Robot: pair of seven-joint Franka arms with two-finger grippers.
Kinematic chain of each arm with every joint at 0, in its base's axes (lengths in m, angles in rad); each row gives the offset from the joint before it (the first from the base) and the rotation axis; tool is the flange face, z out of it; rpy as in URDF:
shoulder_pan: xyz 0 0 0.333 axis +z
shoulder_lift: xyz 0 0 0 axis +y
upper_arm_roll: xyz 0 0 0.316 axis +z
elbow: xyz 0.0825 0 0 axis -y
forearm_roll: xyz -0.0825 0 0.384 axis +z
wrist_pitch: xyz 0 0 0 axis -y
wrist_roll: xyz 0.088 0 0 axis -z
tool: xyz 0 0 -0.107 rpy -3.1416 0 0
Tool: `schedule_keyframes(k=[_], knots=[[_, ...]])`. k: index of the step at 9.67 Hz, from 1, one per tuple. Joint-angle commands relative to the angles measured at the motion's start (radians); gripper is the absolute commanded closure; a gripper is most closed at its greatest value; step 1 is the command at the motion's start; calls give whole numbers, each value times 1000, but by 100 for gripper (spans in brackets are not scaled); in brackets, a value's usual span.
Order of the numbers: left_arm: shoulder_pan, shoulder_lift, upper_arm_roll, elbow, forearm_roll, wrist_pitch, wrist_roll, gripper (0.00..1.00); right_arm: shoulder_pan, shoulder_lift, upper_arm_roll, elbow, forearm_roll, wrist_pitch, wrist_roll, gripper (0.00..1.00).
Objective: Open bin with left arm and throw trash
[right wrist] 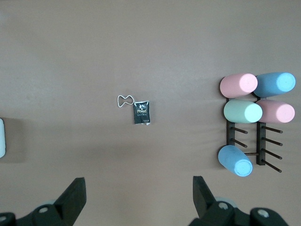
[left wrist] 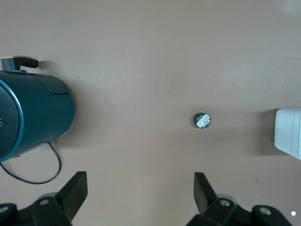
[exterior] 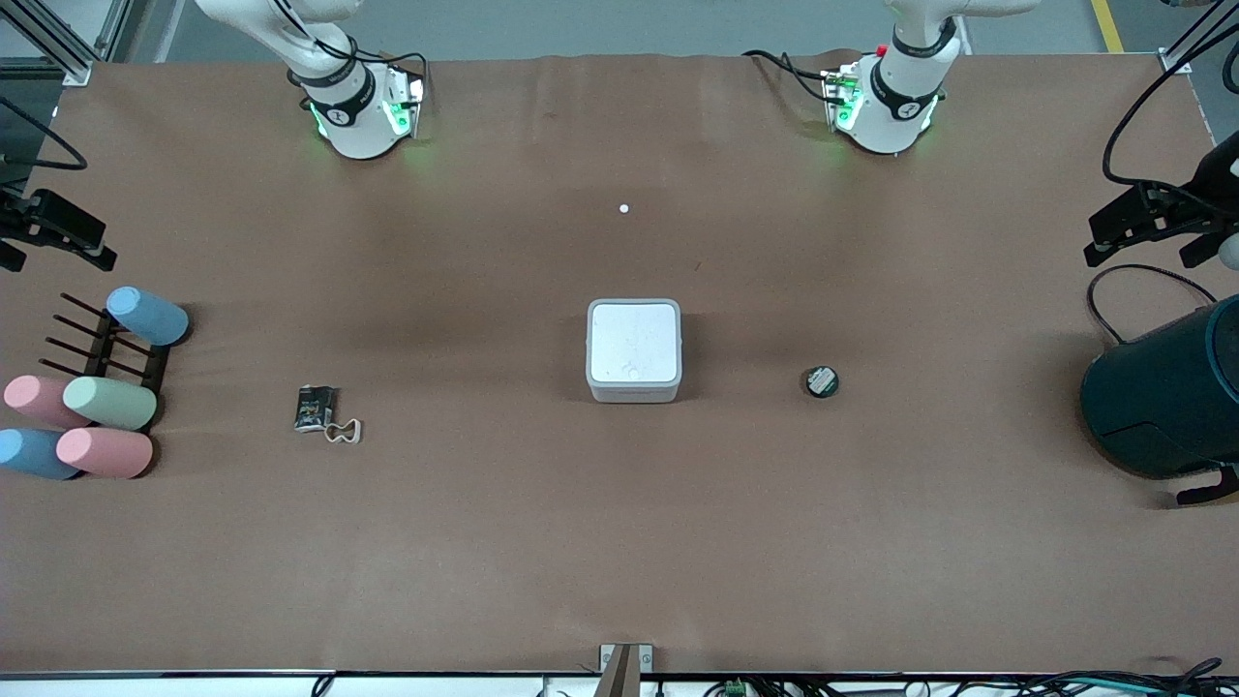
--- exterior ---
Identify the black base cable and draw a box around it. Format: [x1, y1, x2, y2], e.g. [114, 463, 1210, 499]
[743, 48, 835, 104]

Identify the metal table edge bracket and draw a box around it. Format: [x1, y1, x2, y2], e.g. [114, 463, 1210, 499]
[599, 643, 654, 697]

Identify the dark snack packet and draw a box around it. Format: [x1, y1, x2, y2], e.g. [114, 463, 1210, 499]
[294, 384, 339, 434]

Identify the dark teal round can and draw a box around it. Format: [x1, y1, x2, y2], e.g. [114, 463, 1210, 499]
[1080, 295, 1239, 480]

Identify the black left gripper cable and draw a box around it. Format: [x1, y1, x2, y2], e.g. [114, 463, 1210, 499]
[1102, 39, 1239, 190]

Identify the pale green plastic cup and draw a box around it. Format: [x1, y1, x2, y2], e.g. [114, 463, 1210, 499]
[63, 377, 159, 432]

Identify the pink plastic cup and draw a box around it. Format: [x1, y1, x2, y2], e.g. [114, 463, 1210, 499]
[55, 427, 155, 480]
[3, 375, 93, 430]

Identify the black cable bundle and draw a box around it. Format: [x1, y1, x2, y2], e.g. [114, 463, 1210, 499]
[1007, 658, 1225, 697]

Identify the control box green light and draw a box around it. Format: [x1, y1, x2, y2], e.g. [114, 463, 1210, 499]
[822, 66, 864, 133]
[382, 66, 428, 138]

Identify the brown paper table cover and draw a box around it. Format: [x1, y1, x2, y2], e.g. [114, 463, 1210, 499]
[0, 50, 1239, 676]

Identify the light blue plastic cup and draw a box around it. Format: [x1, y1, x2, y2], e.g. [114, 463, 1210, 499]
[106, 287, 192, 348]
[0, 429, 83, 481]

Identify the black looped cable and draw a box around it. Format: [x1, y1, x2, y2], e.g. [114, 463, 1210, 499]
[1086, 263, 1219, 347]

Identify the black cup rack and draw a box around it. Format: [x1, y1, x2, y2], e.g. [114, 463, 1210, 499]
[39, 292, 173, 412]

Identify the white bin lid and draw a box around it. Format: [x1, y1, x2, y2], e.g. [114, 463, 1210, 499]
[587, 298, 682, 388]

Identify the aluminium frame profile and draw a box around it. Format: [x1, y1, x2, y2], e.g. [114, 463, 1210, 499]
[1157, 0, 1239, 76]
[0, 0, 132, 88]

